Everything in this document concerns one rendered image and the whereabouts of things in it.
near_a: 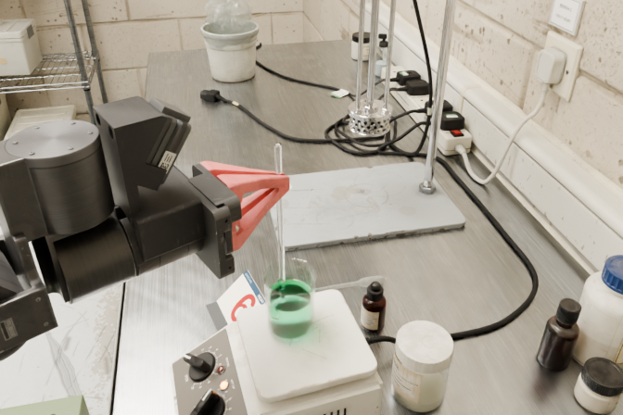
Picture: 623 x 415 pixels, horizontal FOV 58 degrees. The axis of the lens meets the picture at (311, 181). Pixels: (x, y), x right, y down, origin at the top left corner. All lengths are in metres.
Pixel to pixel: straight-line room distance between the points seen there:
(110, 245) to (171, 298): 0.37
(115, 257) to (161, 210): 0.05
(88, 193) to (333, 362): 0.30
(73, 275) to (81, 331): 0.36
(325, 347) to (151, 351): 0.23
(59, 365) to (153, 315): 0.12
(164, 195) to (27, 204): 0.10
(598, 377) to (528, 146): 0.41
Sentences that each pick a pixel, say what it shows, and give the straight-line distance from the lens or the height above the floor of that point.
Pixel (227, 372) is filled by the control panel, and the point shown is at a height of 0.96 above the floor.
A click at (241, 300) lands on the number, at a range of 0.73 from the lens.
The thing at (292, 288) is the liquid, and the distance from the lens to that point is 0.58.
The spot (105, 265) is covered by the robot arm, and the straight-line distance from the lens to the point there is 0.43.
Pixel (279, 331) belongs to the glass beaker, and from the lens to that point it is 0.57.
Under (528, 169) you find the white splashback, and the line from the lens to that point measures 0.97.
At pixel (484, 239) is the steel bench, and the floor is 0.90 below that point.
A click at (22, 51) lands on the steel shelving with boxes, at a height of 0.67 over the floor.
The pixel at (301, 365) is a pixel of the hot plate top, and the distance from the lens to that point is 0.57.
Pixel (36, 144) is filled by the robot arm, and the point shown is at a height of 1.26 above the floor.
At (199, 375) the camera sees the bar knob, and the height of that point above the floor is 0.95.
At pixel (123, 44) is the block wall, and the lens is 2.91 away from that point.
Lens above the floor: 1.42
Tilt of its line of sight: 32 degrees down
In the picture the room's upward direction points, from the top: straight up
